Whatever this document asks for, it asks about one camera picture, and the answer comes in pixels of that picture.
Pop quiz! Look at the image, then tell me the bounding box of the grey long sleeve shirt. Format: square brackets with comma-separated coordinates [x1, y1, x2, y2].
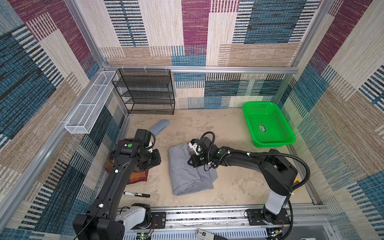
[168, 144, 218, 196]

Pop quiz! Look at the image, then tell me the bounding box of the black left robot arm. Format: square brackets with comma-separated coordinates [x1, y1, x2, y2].
[73, 129, 161, 240]

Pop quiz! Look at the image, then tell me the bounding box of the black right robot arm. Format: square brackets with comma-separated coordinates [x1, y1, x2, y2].
[188, 146, 298, 224]

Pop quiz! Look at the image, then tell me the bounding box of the multicolour patchwork folded shirt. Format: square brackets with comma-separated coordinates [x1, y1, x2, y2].
[105, 139, 148, 181]

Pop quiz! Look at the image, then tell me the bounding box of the blue fabric glasses case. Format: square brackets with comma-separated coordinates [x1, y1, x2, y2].
[150, 119, 170, 136]

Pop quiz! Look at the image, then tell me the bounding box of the black marker pen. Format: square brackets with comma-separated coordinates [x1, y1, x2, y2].
[124, 192, 151, 198]

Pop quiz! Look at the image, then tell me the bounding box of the green plastic basket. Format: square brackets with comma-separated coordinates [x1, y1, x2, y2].
[242, 102, 296, 148]

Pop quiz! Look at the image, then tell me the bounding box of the black corrugated right cable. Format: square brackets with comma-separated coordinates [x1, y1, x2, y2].
[197, 131, 311, 240]

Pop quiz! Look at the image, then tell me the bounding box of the black wire mesh shelf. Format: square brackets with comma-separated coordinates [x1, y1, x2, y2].
[112, 69, 176, 115]

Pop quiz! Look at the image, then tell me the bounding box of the white wire mesh basket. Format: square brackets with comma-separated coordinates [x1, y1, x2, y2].
[65, 71, 116, 135]

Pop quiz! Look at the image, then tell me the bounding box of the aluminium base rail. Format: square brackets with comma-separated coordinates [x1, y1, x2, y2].
[77, 205, 331, 240]

